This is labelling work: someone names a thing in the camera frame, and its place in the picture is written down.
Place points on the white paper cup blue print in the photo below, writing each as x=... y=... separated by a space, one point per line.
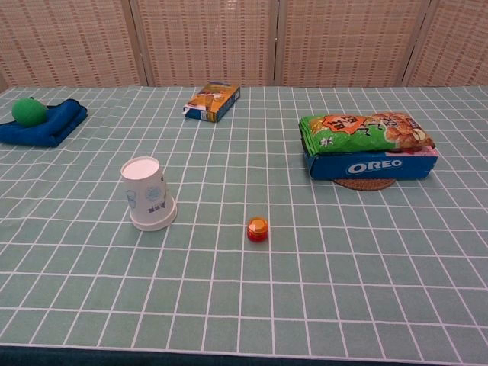
x=146 y=187

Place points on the orange bottle cap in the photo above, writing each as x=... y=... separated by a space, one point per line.
x=257 y=230

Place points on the blue yellow snack box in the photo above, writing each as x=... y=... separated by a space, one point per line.
x=213 y=103

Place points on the green checked tablecloth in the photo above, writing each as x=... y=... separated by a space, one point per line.
x=267 y=289

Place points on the green snack bag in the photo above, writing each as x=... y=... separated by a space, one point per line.
x=354 y=133

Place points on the round woven coaster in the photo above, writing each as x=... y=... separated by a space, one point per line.
x=366 y=185

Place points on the blue Oreo cookie box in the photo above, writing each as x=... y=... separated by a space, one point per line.
x=371 y=167

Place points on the bamboo folding screen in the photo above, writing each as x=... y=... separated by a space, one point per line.
x=209 y=38

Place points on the blue folded cloth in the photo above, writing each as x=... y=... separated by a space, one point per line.
x=57 y=124

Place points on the green ball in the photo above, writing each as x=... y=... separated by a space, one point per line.
x=29 y=111

